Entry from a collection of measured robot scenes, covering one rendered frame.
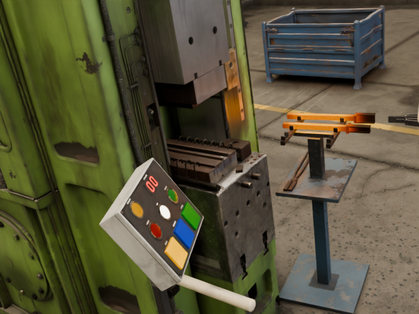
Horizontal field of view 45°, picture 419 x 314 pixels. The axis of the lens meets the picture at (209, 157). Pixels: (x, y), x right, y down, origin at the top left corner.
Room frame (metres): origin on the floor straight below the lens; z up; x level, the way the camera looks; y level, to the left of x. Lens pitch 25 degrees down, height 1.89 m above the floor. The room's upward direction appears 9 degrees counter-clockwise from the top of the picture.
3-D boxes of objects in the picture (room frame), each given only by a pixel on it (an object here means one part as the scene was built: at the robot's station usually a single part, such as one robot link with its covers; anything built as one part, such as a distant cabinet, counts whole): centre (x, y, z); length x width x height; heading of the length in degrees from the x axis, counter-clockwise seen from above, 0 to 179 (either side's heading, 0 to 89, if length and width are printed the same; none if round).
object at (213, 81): (2.00, 0.11, 1.32); 0.42 x 0.20 x 0.10; 50
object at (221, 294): (1.54, 0.10, 0.62); 0.44 x 0.05 x 0.05; 50
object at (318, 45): (5.77, -1.52, 0.36); 1.20 x 0.80 x 0.72; 49
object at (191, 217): (1.44, 0.10, 1.01); 0.07 x 0.05 x 0.07; 165
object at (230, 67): (2.19, -0.15, 1.27); 0.09 x 0.02 x 0.17; 140
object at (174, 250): (1.25, 0.15, 1.01); 0.07 x 0.05 x 0.07; 165
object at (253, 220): (2.04, 0.08, 0.69); 0.56 x 0.38 x 0.45; 50
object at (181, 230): (1.34, 0.12, 1.01); 0.07 x 0.05 x 0.07; 165
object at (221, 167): (2.00, 0.11, 0.96); 0.42 x 0.20 x 0.09; 50
